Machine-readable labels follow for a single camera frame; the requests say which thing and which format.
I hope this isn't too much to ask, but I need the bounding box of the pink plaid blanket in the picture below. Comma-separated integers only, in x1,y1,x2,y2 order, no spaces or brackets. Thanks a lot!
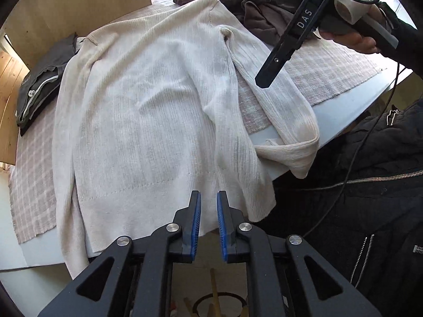
8,0,380,245

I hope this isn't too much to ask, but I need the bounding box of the slatted wooden panel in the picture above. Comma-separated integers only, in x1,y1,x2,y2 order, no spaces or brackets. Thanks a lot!
0,49,30,166

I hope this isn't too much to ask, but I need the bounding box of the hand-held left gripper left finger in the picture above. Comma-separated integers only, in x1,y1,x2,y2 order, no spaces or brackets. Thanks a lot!
37,190,201,317

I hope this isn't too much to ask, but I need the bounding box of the person's right forearm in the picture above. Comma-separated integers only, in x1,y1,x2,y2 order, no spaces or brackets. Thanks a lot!
380,2,423,80

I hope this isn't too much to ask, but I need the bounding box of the black cable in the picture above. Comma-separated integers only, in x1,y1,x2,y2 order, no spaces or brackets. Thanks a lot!
304,0,410,236

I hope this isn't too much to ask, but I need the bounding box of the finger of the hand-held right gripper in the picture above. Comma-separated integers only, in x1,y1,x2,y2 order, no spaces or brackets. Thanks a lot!
255,34,298,89

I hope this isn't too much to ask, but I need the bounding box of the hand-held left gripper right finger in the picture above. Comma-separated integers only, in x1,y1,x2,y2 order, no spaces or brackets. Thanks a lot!
216,190,380,317

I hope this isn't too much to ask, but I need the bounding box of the large wooden board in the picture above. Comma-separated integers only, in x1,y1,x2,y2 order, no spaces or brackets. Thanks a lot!
0,0,153,70

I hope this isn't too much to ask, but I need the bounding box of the person's black jacket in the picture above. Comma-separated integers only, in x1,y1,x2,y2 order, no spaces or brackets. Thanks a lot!
261,99,423,317

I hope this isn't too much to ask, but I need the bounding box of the dark grey folded garment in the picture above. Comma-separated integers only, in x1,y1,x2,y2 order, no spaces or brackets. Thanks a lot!
16,33,78,129

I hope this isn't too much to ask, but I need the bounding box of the cream ribbed sweater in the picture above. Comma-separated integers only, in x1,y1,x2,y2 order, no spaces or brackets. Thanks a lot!
52,0,320,279

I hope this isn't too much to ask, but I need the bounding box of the black folded garment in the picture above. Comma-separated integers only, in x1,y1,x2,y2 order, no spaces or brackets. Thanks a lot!
19,106,50,137

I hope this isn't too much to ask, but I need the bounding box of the wooden stick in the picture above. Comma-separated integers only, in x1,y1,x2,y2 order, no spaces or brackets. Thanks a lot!
210,268,221,317

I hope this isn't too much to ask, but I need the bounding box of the person's right hand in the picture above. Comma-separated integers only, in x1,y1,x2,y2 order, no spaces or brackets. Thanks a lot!
320,6,387,54

